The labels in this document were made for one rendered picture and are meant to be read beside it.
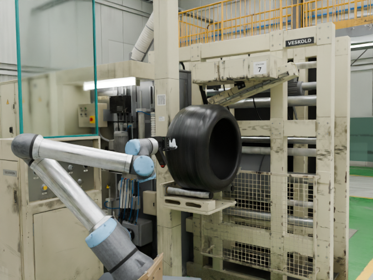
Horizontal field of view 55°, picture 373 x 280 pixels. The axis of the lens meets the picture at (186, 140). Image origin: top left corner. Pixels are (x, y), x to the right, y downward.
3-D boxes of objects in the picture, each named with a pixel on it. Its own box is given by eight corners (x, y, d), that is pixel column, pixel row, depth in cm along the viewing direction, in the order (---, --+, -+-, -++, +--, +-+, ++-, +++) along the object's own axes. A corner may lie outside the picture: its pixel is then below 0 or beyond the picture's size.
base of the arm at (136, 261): (151, 268, 145) (135, 248, 146) (115, 299, 145) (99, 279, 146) (156, 257, 164) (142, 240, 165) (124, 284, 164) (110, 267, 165)
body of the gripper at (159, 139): (171, 135, 200) (157, 136, 190) (172, 151, 200) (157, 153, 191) (161, 135, 204) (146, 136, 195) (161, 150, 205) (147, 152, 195)
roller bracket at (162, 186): (159, 198, 240) (159, 183, 240) (192, 188, 272) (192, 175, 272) (162, 199, 238) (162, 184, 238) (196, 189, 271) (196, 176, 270)
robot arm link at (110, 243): (106, 274, 146) (79, 240, 148) (110, 268, 163) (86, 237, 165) (135, 248, 150) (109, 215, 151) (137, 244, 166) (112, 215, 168)
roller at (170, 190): (170, 189, 246) (167, 194, 243) (167, 185, 243) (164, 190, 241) (214, 195, 226) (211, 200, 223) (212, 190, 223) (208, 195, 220)
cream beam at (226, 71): (191, 83, 265) (191, 63, 264) (209, 86, 285) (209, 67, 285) (270, 76, 230) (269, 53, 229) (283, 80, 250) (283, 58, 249)
